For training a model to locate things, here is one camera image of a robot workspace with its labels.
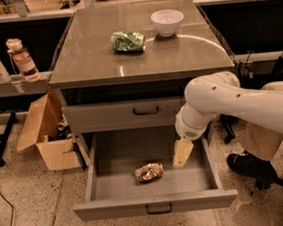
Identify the black shoe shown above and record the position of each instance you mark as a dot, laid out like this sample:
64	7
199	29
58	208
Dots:
247	165

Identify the grey drawer cabinet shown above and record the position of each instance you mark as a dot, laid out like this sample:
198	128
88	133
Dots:
89	71

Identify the white bowl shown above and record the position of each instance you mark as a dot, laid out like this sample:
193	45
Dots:
166	22

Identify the wooden box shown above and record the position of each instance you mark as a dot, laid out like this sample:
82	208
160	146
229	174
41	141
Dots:
40	129

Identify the closed grey top drawer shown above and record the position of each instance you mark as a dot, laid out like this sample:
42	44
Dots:
123	114

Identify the black stand leg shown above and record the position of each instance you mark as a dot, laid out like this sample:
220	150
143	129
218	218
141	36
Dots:
4	136

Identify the open grey middle drawer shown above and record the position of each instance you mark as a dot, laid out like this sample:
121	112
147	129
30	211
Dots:
113	191

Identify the black chair base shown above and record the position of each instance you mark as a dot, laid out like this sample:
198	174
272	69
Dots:
228	122

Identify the crushed green can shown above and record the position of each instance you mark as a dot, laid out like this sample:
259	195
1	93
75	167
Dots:
127	41

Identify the crushed orange can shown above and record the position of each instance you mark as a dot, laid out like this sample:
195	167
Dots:
149	172

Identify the pink labelled bottle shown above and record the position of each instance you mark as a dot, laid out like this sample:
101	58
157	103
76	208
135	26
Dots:
22	58

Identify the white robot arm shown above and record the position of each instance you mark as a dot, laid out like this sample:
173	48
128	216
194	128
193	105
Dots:
207	97

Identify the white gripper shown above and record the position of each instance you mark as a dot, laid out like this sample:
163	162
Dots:
188	130

